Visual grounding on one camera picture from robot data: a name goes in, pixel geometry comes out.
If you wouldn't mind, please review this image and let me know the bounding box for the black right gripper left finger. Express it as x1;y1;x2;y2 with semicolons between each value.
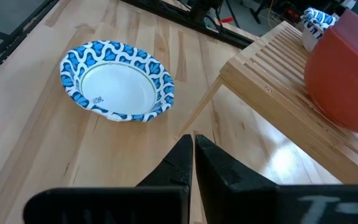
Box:
137;134;195;188

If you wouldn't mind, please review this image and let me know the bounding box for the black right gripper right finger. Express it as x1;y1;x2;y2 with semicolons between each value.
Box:
195;134;279;224

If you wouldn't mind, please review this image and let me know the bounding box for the pink plastic bowl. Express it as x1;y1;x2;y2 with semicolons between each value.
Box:
303;8;358;138

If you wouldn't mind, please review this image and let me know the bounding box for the slatted wooden shelf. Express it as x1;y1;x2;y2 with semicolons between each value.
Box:
175;20;358;186

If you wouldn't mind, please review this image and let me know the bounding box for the yellow cable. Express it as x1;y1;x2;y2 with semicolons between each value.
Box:
266;0;275;29

